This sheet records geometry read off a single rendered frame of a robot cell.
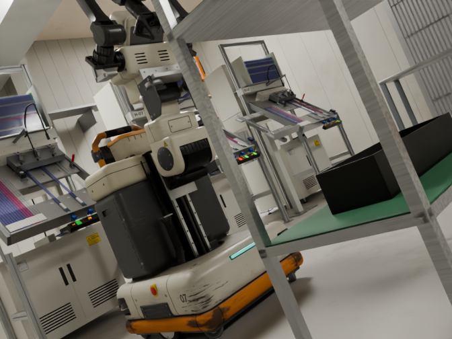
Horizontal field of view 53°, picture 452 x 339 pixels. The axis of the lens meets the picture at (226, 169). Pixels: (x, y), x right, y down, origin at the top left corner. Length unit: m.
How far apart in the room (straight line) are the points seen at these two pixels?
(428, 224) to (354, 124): 6.24
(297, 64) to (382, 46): 1.40
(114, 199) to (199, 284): 0.56
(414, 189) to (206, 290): 1.04
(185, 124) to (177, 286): 0.68
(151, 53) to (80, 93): 5.03
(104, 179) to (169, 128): 0.37
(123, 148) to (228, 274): 0.78
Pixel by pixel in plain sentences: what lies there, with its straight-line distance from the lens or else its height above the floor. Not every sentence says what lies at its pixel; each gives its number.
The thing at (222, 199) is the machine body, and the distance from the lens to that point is 3.89.
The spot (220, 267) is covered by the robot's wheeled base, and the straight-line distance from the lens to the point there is 1.80.
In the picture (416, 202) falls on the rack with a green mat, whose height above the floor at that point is 0.37.
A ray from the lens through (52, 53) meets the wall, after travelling 7.14.
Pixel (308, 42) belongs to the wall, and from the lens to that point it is 7.36.
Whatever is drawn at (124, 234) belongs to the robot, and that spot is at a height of 0.50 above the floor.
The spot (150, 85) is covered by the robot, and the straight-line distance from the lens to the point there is 1.84.
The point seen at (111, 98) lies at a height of 1.59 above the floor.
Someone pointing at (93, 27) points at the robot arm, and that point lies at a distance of 1.86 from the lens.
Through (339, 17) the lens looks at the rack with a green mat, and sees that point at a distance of 0.91.
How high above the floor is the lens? 0.54
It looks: 1 degrees up
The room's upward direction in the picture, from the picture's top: 23 degrees counter-clockwise
